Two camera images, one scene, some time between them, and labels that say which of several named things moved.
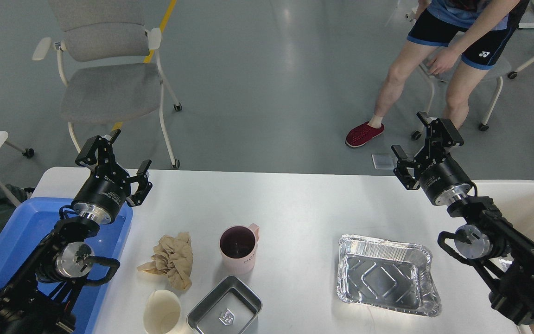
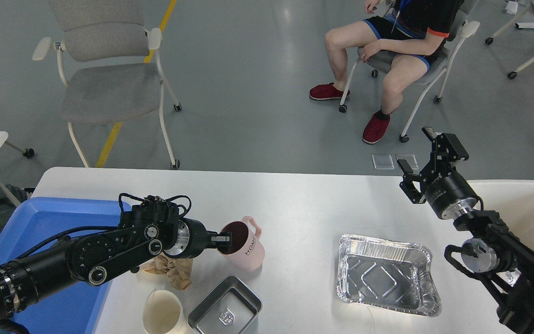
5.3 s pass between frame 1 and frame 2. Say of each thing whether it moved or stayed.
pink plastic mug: moved
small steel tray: stayed
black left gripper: moved
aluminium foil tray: stayed
